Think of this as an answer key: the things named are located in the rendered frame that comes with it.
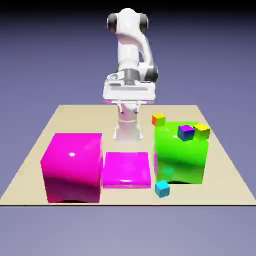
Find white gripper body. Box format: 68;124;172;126
102;79;157;105

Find small yellow cube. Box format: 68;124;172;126
193;123;212;141

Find large green box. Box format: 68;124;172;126
153;120;210;185

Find large flat magenta box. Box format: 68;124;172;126
102;152;152;190

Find large tall magenta box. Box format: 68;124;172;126
40;132;104;205

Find small orange cube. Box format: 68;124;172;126
151;112;167;127

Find small purple cube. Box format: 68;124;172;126
177;124;196;143

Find small cyan cube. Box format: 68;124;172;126
154;179;171;199

